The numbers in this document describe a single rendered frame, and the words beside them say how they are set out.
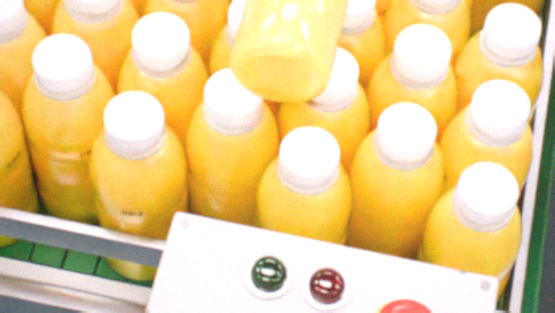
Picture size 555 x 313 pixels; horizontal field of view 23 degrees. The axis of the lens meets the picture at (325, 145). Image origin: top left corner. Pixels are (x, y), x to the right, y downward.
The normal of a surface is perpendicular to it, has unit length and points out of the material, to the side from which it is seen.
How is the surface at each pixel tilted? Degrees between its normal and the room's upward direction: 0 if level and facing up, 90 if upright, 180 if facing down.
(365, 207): 90
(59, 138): 79
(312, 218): 71
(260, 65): 90
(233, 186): 90
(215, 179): 90
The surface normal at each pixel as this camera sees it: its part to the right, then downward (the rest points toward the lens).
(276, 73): -0.18, 0.81
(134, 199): 0.02, 0.73
